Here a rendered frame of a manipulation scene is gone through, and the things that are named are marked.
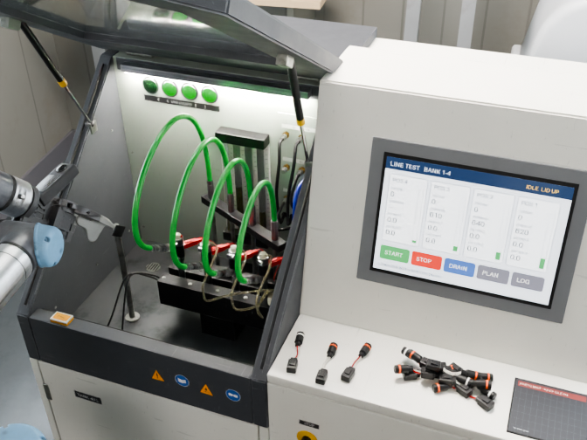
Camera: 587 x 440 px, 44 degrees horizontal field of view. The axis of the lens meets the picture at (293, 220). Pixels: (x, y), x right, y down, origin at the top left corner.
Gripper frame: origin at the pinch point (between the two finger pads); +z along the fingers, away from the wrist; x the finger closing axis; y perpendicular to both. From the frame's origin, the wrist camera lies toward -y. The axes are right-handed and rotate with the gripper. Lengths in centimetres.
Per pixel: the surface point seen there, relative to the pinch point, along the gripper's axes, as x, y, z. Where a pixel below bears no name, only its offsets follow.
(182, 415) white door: 1, 38, 44
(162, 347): 1.4, 23.1, 29.2
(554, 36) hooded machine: 45, -127, 149
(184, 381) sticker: 6.2, 29.7, 35.2
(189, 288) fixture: -3.3, 6.6, 38.7
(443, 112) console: 62, -38, 27
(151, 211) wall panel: -39, -16, 53
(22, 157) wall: -228, -58, 131
